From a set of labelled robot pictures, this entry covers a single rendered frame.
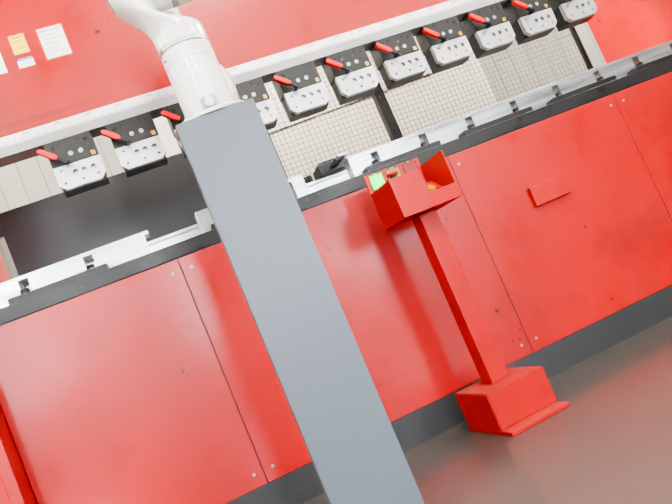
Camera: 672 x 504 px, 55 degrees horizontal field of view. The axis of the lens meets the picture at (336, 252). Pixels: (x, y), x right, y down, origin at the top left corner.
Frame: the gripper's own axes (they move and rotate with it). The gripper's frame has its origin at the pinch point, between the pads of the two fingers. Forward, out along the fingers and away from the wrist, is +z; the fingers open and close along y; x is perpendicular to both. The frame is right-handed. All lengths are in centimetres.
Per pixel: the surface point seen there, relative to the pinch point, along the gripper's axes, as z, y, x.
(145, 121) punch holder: -17.5, 16.6, -23.2
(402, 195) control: 3, -41, 44
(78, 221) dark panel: 24, 53, -57
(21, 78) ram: -38, 48, -39
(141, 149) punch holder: -11.3, 21.2, -17.0
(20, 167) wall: 72, 95, -266
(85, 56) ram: -39, 27, -40
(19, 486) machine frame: 38, 83, 53
